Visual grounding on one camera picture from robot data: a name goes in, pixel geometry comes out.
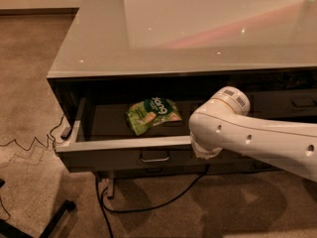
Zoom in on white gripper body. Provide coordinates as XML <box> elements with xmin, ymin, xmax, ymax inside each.
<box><xmin>190</xmin><ymin>134</ymin><xmax>222</xmax><ymax>160</ymax></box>

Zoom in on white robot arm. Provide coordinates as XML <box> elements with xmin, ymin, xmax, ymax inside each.
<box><xmin>189</xmin><ymin>86</ymin><xmax>317</xmax><ymax>181</ymax></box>

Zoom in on grey drawer cabinet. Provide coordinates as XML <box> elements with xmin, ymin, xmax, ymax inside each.
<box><xmin>47</xmin><ymin>0</ymin><xmax>317</xmax><ymax>200</ymax></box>

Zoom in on green snack bag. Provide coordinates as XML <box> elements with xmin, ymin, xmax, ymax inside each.
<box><xmin>126</xmin><ymin>97</ymin><xmax>182</xmax><ymax>136</ymax></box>

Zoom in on black power adapter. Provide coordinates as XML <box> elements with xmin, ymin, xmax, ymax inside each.
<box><xmin>60</xmin><ymin>127</ymin><xmax>71</xmax><ymax>140</ymax></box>

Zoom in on black stand leg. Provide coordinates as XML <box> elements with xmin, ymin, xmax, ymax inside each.
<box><xmin>0</xmin><ymin>192</ymin><xmax>76</xmax><ymax>238</ymax></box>

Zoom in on thick black floor cable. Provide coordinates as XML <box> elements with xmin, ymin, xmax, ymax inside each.
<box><xmin>94</xmin><ymin>164</ymin><xmax>211</xmax><ymax>238</ymax></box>

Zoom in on thin tangled black cable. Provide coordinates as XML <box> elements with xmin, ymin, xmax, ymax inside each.
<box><xmin>0</xmin><ymin>114</ymin><xmax>67</xmax><ymax>222</ymax></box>

